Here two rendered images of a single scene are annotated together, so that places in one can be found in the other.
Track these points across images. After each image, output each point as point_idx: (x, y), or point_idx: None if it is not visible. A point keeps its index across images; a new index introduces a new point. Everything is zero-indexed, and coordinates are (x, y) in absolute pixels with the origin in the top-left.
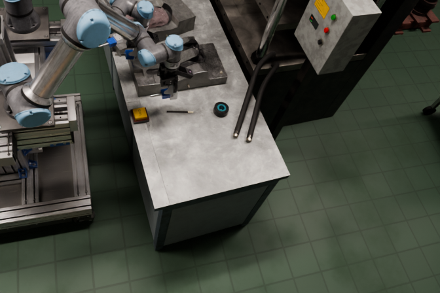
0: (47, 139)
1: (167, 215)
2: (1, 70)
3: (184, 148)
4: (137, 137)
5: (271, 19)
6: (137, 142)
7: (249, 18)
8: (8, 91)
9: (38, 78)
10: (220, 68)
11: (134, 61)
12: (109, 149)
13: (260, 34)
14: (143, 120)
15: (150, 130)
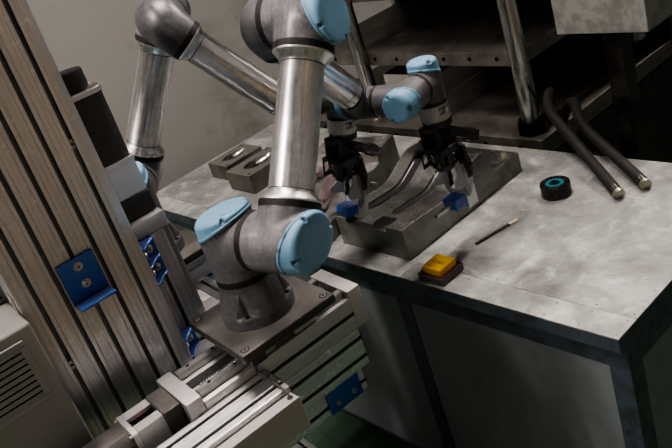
0: (327, 372)
1: (643, 386)
2: (202, 219)
3: (560, 255)
4: (468, 293)
5: (511, 34)
6: (477, 297)
7: (465, 114)
8: (238, 233)
9: (281, 154)
10: (496, 153)
11: (361, 216)
12: None
13: (500, 114)
14: (453, 269)
15: (478, 275)
